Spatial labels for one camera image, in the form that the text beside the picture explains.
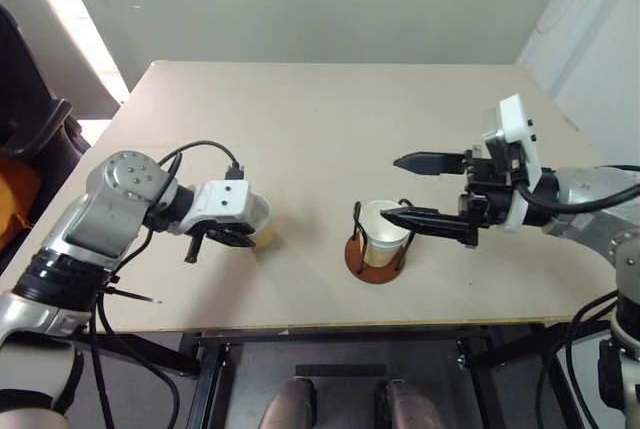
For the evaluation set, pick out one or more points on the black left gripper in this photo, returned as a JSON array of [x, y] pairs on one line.
[[216, 230]]

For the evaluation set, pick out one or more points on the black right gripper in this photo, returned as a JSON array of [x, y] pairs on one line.
[[482, 199]]

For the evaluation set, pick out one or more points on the white paper cup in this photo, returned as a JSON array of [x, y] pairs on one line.
[[385, 236], [265, 231]]

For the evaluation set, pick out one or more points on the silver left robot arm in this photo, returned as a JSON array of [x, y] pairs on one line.
[[100, 214]]

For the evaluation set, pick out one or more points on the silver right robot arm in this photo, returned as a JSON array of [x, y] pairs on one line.
[[585, 194]]

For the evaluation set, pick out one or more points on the dark rounded robot foot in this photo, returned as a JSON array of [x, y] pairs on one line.
[[407, 406], [292, 406]]

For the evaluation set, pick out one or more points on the orange cushion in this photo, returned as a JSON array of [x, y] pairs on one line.
[[17, 199]]

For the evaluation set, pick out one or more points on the black chair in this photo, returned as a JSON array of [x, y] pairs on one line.
[[30, 114]]

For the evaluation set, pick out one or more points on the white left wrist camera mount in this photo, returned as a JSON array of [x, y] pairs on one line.
[[225, 196]]

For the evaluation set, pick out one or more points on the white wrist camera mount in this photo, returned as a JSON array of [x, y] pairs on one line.
[[517, 139], [225, 196]]

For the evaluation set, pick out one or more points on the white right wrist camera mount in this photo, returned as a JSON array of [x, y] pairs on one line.
[[517, 139]]

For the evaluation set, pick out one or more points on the black metal table frame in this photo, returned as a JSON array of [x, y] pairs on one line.
[[210, 379]]

